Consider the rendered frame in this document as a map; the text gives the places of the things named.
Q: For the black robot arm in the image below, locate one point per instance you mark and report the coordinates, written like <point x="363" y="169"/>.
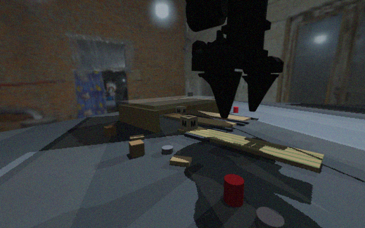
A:
<point x="205" y="14"/>

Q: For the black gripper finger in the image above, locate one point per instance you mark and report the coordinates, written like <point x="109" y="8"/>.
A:
<point x="224" y="86"/>
<point x="258" y="85"/>

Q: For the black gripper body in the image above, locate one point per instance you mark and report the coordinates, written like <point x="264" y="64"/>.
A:
<point x="244" y="47"/>

